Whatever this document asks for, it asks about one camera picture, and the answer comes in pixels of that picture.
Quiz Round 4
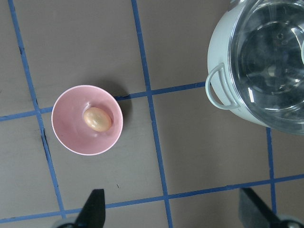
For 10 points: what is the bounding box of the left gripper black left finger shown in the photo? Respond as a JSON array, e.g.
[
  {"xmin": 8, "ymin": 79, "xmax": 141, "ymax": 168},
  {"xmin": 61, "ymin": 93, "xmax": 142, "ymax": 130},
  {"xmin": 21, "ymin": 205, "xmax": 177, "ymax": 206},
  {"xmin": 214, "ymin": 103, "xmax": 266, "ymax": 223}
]
[{"xmin": 75, "ymin": 189, "xmax": 105, "ymax": 228}]

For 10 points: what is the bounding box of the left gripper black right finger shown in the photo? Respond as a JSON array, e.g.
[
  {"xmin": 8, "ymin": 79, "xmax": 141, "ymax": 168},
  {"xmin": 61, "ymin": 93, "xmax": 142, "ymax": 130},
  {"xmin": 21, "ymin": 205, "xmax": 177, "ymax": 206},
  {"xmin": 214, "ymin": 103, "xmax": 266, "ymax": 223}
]
[{"xmin": 238, "ymin": 188, "xmax": 282, "ymax": 228}]

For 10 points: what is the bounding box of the brown egg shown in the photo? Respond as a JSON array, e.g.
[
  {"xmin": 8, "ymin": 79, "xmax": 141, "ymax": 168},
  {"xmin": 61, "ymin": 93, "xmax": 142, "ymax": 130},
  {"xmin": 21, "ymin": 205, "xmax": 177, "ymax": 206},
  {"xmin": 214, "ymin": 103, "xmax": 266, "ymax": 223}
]
[{"xmin": 83, "ymin": 107, "xmax": 112, "ymax": 132}]

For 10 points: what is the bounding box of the glass pot lid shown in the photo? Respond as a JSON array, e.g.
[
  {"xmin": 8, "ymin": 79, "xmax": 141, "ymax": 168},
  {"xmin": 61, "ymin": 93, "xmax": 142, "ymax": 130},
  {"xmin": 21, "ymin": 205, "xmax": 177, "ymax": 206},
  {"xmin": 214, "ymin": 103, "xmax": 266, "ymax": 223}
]
[{"xmin": 229, "ymin": 0, "xmax": 304, "ymax": 135}]

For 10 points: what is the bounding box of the brown paper table cover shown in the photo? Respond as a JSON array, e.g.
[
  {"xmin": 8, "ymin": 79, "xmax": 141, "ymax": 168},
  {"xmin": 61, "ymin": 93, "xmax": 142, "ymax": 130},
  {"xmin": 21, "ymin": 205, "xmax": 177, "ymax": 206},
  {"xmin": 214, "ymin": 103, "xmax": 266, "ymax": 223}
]
[{"xmin": 0, "ymin": 0, "xmax": 304, "ymax": 228}]

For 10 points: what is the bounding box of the pink bowl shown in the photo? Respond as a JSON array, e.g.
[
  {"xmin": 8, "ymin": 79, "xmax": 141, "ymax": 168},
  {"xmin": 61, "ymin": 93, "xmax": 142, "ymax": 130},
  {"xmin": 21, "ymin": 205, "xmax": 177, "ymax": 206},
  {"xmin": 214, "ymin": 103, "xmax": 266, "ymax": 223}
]
[{"xmin": 51, "ymin": 85, "xmax": 124, "ymax": 156}]

